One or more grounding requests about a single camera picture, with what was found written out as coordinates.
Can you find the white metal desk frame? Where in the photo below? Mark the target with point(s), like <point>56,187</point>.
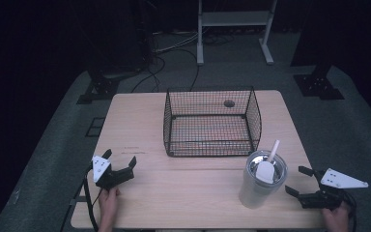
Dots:
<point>235,18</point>

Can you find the black stand base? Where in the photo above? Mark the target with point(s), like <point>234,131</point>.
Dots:
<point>101,88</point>
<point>319,85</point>

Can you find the person's left hand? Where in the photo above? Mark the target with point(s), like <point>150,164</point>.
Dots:
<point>108,203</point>

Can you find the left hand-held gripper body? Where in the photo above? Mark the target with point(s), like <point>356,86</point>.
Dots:
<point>100,168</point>

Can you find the person's right hand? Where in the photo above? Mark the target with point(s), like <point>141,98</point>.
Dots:
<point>336,219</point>

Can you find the dark round table grommet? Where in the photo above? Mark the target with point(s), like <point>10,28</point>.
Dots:
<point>229,103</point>

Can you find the clear tumbler with white straw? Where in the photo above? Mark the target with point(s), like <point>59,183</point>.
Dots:
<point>257,190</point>

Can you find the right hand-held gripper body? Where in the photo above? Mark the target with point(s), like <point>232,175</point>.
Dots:
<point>338,180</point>

